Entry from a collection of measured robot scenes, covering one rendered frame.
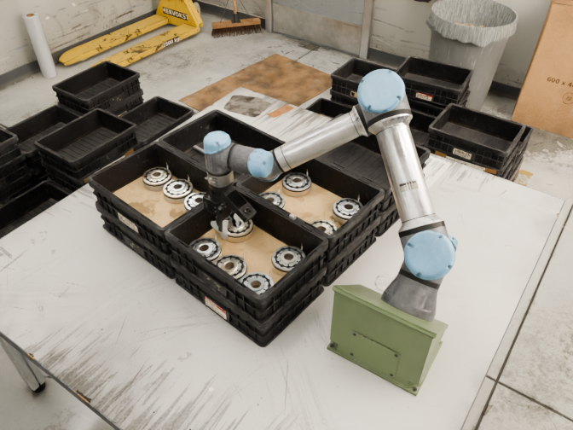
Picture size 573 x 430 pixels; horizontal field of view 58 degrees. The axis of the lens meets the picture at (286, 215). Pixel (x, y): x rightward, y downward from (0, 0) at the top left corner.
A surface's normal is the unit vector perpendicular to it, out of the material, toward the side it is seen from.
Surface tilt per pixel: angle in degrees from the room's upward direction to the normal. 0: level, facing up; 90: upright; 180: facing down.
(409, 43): 90
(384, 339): 90
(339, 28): 90
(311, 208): 0
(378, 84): 40
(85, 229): 0
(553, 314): 0
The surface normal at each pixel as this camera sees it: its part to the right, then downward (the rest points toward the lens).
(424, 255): -0.23, 0.07
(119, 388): 0.00, -0.75
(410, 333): -0.54, 0.56
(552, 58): -0.55, 0.37
